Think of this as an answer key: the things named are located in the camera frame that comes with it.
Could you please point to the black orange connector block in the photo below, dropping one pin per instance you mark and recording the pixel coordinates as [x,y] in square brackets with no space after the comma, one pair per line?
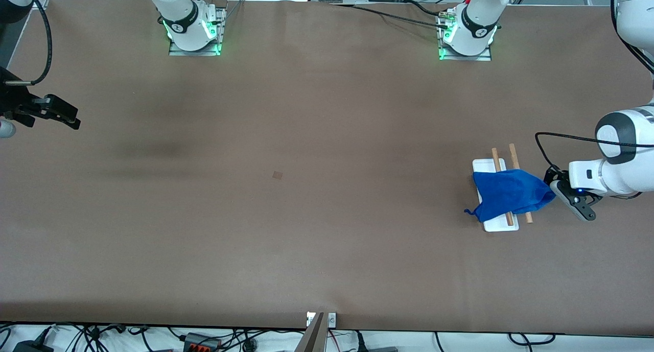
[202,343]

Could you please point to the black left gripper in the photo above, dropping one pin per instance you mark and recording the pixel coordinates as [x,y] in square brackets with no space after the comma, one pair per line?
[551,177]

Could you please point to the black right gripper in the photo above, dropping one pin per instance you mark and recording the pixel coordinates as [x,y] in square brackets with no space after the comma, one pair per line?
[11,106]

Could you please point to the white mast bracket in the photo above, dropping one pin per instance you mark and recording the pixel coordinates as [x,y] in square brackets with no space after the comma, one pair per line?
[332,320]

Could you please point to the blue microfibre towel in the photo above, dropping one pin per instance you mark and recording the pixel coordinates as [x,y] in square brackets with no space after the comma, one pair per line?
[506,191]

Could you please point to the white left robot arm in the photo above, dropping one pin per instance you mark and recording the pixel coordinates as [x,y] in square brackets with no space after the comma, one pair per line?
[618,173]

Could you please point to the white rectangular plate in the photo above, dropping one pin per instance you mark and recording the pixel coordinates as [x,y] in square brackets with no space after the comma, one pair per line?
[500,225]

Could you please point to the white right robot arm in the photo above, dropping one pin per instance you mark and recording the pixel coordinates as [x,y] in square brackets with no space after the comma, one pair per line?
[184,20]

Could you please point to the black power adapter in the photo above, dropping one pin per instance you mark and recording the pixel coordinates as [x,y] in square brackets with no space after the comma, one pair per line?
[33,346]

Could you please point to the grey metal camera mast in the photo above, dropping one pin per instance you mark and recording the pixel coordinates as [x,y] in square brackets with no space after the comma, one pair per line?
[312,336]

